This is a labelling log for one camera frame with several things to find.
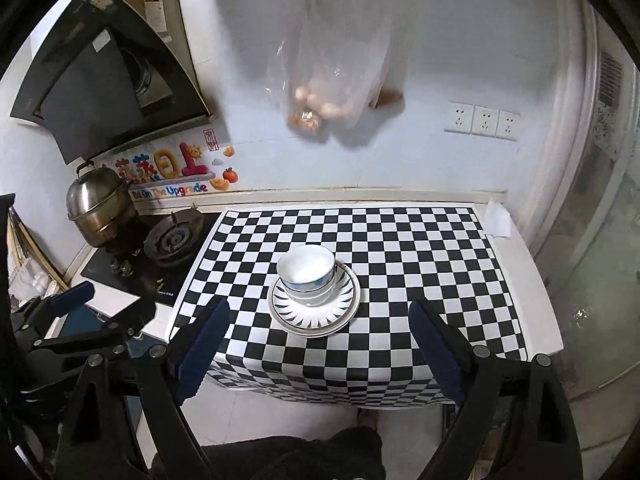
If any stainless steel steamer pot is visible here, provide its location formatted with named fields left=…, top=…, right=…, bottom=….
left=66, top=160, right=139, bottom=247

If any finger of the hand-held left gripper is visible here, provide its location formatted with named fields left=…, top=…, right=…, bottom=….
left=31, top=301, right=157, bottom=357
left=10, top=281, right=96, bottom=333

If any white wall socket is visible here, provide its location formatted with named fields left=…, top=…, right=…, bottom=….
left=472, top=105, right=499, bottom=137
left=446, top=102, right=474, bottom=134
left=496, top=109, right=520, bottom=140

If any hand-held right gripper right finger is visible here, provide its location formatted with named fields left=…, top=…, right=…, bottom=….
left=407, top=300, right=583, bottom=480

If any white bowl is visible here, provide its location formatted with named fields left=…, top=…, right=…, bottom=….
left=285, top=280, right=337, bottom=307
left=277, top=245, right=336, bottom=293

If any white paper sheet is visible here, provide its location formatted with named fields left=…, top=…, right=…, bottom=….
left=483, top=198, right=512, bottom=239

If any black range hood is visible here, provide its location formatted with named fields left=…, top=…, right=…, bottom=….
left=10, top=0, right=212, bottom=166

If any black white checkered tablecloth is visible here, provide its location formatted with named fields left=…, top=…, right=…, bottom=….
left=170, top=206, right=528, bottom=406

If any wooden board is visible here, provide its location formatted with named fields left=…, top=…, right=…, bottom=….
left=15, top=217, right=71, bottom=291

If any blue leaf pattern plate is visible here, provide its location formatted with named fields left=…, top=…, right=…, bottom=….
left=271, top=261, right=357, bottom=328

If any black gas stove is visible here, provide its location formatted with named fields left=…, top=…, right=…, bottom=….
left=80, top=207, right=223, bottom=308

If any clear plastic bag of eggs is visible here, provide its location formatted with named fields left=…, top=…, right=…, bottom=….
left=265, top=0, right=407, bottom=134

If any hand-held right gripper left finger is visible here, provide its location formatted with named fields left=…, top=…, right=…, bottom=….
left=52, top=296, right=232, bottom=480

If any metal vent grille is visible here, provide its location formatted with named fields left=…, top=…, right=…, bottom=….
left=597, top=50, right=626, bottom=108

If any colourful wall sticker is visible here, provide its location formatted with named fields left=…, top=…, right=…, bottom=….
left=97, top=127, right=239, bottom=202

